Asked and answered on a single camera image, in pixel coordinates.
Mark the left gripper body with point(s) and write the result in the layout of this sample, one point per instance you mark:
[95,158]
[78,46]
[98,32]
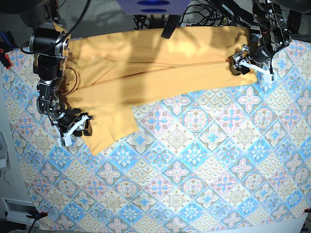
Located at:
[256,58]

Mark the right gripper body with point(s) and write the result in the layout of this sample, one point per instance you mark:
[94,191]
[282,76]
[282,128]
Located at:
[68,124]

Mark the yellow T-shirt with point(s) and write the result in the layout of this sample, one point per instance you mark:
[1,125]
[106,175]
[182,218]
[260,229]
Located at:
[118,71]

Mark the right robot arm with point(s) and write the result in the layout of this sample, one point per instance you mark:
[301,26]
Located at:
[49,44]

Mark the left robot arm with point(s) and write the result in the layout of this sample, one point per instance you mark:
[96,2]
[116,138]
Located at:
[275,36]

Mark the white box left edge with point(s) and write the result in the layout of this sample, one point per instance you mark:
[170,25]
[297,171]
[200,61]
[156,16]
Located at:
[4,156]

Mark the white power strip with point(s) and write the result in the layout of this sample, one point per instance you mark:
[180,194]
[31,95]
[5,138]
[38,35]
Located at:
[187,25]

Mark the red-black clamp left upper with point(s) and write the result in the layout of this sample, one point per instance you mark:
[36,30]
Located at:
[5,47]

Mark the red-black clamp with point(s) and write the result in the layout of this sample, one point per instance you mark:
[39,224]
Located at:
[5,47]
[36,215]

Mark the red-black clamp left lower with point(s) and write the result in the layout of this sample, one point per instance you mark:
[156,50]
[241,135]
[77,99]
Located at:
[36,215]

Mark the patterned blue tablecloth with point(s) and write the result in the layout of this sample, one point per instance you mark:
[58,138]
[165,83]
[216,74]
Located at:
[202,161]

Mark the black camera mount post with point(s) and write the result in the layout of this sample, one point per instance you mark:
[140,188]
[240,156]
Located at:
[171,24]

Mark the white wall trunking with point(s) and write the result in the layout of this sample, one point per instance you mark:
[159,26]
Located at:
[17,210]

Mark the purple robot base plate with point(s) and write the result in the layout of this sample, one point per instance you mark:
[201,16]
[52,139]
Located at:
[151,7]

